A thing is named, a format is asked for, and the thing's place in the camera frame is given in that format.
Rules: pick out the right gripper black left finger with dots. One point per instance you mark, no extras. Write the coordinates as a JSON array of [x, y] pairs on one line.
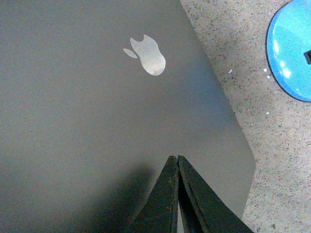
[[160, 212]]

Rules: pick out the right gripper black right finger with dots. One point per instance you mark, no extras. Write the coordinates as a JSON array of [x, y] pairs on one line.
[[202, 211]]

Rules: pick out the grey laptop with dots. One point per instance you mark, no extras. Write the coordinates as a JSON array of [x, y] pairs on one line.
[[95, 95]]

